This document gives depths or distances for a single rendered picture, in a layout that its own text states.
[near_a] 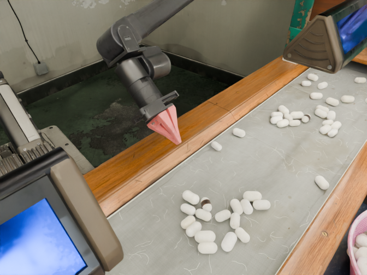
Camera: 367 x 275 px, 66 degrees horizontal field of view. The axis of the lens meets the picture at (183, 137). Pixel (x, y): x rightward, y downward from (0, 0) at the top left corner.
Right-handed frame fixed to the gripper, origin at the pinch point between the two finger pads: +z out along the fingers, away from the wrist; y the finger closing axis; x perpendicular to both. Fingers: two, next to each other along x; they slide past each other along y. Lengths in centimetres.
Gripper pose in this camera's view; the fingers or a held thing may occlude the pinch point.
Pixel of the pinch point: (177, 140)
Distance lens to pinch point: 60.4
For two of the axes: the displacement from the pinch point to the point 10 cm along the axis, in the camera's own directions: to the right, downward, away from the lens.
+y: 6.8, -4.6, 5.6
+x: -4.6, 3.2, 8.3
